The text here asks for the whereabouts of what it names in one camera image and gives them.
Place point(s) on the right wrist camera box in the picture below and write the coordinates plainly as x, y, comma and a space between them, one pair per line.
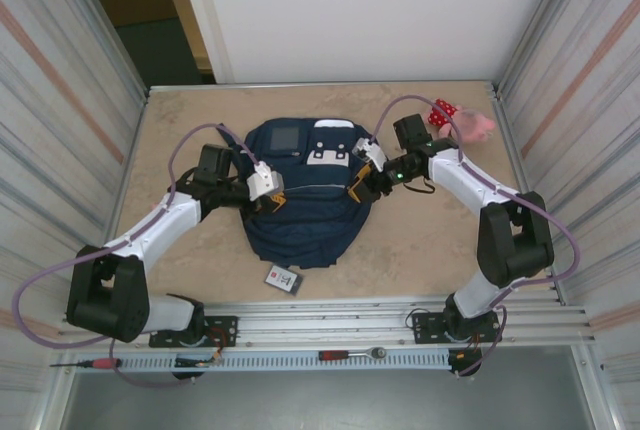
369, 151

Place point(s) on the aluminium rail frame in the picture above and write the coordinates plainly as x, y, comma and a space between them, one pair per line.
325, 322

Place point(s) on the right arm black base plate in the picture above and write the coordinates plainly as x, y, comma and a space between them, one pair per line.
430, 327

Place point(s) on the navy blue backpack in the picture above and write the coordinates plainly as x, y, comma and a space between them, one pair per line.
310, 230

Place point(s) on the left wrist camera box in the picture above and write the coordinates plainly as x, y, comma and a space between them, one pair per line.
265, 181

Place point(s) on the beige door frame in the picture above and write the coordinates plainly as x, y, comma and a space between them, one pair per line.
192, 25

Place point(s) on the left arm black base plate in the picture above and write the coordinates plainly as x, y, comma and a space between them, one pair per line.
222, 330

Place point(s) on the pink plush toy red dress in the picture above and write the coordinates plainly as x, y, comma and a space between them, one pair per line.
475, 125

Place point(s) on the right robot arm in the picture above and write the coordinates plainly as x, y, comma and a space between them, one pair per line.
515, 240

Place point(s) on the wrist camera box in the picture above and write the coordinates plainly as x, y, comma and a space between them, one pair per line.
369, 151
265, 181

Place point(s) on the small black white-labelled packet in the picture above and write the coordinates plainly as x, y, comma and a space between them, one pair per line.
284, 280

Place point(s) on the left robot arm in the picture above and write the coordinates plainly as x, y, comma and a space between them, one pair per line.
107, 295

